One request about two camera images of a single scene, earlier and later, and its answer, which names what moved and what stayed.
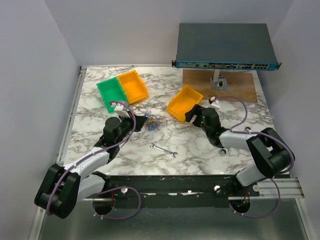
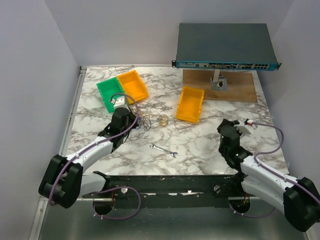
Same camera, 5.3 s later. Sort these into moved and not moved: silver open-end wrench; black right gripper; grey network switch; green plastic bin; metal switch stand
Moved: black right gripper
Not moved: silver open-end wrench; metal switch stand; grey network switch; green plastic bin
